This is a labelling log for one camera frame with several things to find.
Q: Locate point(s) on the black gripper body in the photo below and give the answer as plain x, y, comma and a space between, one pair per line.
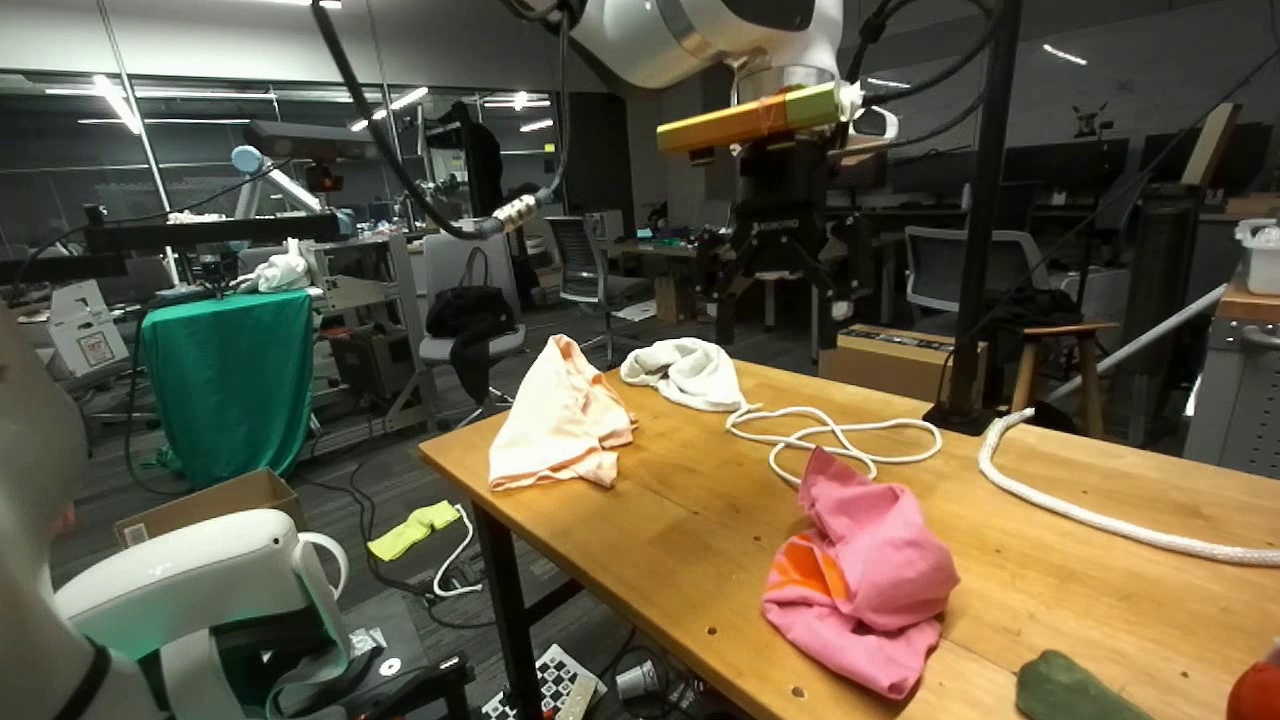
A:
787, 180

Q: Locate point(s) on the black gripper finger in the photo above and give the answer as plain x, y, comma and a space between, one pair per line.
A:
817, 244
749, 250

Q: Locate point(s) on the white terry towel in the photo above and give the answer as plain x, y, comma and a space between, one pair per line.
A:
687, 367

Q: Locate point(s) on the pale pink printed shirt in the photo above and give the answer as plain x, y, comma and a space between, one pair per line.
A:
562, 422

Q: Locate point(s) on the pink cloth with orange print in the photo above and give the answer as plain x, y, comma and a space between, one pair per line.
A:
866, 573

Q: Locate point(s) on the orange red cloth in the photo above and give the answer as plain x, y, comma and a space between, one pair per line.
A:
1258, 689

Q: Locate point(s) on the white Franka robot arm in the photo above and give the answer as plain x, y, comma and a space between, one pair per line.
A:
706, 34

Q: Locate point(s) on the grey office chair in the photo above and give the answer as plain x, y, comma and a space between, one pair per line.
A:
935, 267
579, 262

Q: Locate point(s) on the cardboard box with black tape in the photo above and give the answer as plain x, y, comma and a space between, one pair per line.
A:
885, 360

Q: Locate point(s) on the black metal pole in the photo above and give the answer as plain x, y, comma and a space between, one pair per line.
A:
980, 267

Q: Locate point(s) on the wooden stool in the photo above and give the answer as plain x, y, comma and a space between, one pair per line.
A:
1062, 360

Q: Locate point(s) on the black handbag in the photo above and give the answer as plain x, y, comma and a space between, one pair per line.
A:
468, 314

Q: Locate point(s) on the white cabinet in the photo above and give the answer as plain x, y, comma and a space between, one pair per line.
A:
461, 274

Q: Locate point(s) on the fluorescent ceiling light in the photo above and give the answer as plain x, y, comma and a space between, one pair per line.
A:
391, 108
1067, 53

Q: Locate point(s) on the silver metal pole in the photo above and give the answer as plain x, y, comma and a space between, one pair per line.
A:
1145, 338

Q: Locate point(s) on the wooden plank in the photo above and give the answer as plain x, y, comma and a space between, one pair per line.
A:
1205, 146

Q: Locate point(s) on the yellow green power strip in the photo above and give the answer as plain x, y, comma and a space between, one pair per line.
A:
414, 529

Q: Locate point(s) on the wooden workbench with grey cabinets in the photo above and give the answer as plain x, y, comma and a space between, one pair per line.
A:
1233, 386

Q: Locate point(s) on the black table leg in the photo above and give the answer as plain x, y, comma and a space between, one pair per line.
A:
514, 627

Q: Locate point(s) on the white plastic bin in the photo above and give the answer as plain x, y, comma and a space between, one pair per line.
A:
1260, 262

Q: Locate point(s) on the white plastic bag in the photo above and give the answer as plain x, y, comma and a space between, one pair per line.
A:
279, 270

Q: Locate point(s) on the green draped cloth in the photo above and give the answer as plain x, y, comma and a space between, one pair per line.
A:
227, 386

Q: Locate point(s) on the black metal beam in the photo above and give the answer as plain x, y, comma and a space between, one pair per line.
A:
200, 228

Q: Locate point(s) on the open cardboard box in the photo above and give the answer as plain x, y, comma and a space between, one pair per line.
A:
200, 506

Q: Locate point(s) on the white socket panel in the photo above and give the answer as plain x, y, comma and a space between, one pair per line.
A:
86, 326

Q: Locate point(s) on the tan wrist camera box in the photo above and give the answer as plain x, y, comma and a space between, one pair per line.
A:
762, 122

